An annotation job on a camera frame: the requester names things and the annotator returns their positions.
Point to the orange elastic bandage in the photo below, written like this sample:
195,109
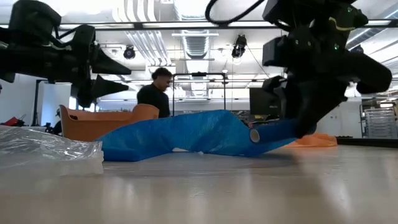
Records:
320,140

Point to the silver ventilation duct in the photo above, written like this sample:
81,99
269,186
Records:
196,46

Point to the blue elastic bandage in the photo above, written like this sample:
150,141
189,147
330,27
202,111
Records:
202,130

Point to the black aluminium table frame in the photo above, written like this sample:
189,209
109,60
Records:
367,142

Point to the clear plastic bag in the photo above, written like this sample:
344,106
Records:
40,146

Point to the black ceiling camera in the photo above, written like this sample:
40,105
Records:
240,43
129,53

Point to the black overhead frame crossbar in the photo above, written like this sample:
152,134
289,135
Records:
138,25

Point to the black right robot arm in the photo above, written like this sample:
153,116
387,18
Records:
329,40

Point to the orange plastic basket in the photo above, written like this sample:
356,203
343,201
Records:
93,124

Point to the black red background robot arm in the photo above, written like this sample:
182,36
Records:
12,121

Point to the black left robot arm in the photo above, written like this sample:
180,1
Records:
31,18

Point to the black monitor screen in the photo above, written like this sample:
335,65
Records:
261,102

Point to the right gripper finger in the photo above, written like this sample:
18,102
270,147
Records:
314,109
288,99

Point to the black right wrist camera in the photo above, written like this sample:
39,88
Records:
275,51

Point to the person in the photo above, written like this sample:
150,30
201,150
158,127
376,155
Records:
154,96

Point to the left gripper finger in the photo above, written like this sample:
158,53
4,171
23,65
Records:
105,87
107,67

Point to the black metal gantry frame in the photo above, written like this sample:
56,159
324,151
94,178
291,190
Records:
173,93
37,102

